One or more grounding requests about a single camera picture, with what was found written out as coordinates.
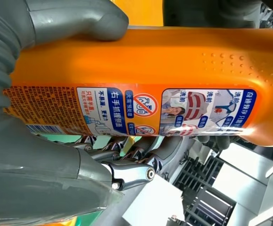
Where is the yellow plastic sheet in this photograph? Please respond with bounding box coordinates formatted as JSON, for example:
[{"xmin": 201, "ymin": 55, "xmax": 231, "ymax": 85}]
[{"xmin": 112, "ymin": 0, "xmax": 163, "ymax": 27}]

